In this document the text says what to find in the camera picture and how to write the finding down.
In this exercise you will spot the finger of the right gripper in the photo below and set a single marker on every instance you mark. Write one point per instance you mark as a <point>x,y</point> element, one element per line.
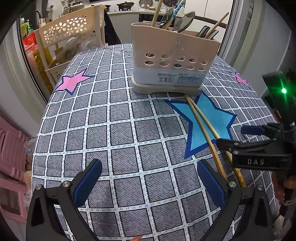
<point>254,130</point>
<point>234,147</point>

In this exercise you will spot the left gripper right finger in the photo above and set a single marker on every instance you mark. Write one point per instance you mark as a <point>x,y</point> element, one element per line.
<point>222,192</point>

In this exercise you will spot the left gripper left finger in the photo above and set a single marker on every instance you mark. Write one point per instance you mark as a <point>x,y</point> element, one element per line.
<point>76,192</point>

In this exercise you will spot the beige plastic utensil holder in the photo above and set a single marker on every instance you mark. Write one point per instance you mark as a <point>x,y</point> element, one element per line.
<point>167,61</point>

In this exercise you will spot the dark green handled spoon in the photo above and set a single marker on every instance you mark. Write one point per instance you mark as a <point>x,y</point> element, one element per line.
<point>184,22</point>

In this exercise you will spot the wooden chopstick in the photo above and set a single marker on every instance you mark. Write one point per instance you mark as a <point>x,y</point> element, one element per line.
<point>156,13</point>

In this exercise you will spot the person right hand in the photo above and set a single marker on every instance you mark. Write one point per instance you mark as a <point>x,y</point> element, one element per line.
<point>279,187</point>

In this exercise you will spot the bamboo chopstick on table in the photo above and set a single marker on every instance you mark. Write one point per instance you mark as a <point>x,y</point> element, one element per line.
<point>211,146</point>

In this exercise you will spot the pink plastic stool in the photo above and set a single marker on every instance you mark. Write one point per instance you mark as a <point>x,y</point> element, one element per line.
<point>13,161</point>

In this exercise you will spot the grey checked star tablecloth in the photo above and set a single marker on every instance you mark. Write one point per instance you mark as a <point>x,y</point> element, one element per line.
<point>147,186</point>

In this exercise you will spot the black chopsticks in holder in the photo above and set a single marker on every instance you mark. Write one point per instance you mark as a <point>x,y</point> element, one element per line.
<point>204,33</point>

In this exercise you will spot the spoon in holder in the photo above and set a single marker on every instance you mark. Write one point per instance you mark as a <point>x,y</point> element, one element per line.
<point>166,18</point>

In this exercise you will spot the blue patterned chopstick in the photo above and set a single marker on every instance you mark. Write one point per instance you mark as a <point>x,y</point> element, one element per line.
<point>174,14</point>

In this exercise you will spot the beige perforated plastic rack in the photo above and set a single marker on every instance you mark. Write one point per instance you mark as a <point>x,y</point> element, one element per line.
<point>80,24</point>

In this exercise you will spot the black wok on stove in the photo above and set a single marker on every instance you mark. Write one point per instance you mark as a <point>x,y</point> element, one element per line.
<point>126,6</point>

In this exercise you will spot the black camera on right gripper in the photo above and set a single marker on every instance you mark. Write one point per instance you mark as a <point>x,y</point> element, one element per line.
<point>283,98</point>

